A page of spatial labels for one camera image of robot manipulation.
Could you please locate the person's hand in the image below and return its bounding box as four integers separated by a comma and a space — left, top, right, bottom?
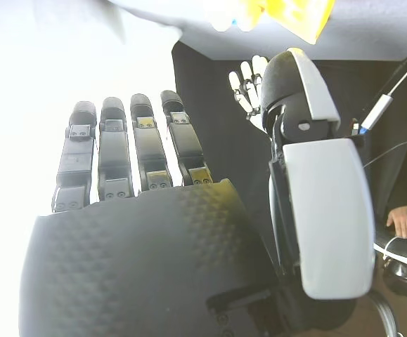
385, 206, 407, 239

